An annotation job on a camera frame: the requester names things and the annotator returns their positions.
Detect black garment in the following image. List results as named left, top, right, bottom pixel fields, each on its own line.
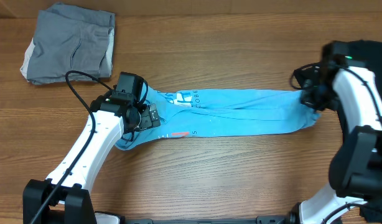
left=338, top=40, right=382, bottom=223

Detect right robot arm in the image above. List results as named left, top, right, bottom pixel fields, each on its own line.
left=284, top=40, right=382, bottom=223

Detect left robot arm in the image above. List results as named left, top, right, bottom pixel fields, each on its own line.
left=22, top=72, right=161, bottom=224

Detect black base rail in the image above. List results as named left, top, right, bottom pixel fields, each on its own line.
left=66, top=215, right=291, bottom=224

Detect folded grey shorts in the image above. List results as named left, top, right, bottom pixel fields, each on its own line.
left=20, top=2, right=115, bottom=85

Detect light blue printed t-shirt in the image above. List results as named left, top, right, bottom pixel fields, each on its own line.
left=115, top=88, right=320, bottom=151

